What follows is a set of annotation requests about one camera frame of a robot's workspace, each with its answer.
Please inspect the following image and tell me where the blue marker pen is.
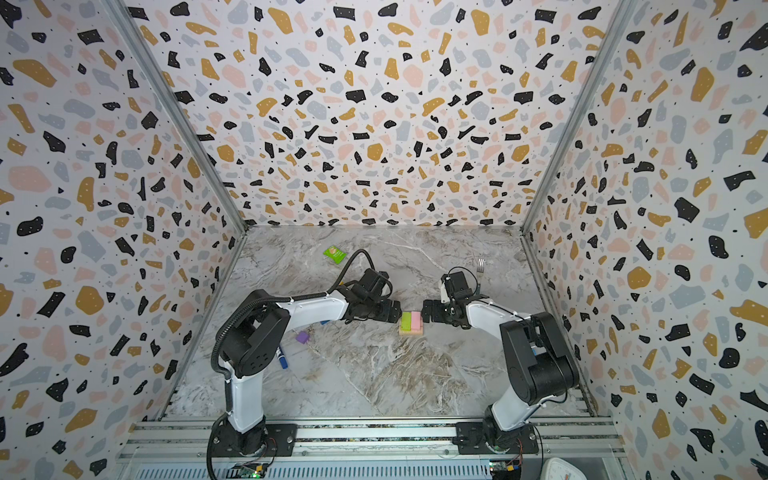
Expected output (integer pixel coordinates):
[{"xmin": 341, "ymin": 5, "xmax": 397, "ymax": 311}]
[{"xmin": 277, "ymin": 351, "xmax": 288, "ymax": 369}]

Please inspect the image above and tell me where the green snack packet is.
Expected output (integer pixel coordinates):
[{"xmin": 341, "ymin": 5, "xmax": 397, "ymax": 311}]
[{"xmin": 323, "ymin": 245, "xmax": 347, "ymax": 265}]

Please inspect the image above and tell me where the black corrugated cable hose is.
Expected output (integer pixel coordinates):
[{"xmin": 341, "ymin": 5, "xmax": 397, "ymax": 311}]
[{"xmin": 211, "ymin": 248, "xmax": 379, "ymax": 480}]

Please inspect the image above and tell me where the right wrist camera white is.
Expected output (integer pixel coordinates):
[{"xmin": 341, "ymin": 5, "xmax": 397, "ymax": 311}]
[{"xmin": 440, "ymin": 281, "xmax": 451, "ymax": 304}]

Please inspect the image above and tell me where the white object bottom right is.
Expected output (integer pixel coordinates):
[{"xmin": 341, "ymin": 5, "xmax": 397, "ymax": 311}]
[{"xmin": 539, "ymin": 458, "xmax": 587, "ymax": 480}]

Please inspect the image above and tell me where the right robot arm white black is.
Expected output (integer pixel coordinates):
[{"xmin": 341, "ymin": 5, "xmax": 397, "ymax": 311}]
[{"xmin": 421, "ymin": 267, "xmax": 579, "ymax": 453}]

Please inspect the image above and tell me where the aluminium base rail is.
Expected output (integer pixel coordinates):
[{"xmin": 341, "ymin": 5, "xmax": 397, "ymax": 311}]
[{"xmin": 116, "ymin": 417, "xmax": 634, "ymax": 479}]

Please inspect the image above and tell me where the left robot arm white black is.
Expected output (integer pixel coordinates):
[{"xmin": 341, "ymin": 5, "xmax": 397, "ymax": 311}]
[{"xmin": 210, "ymin": 268, "xmax": 402, "ymax": 456}]

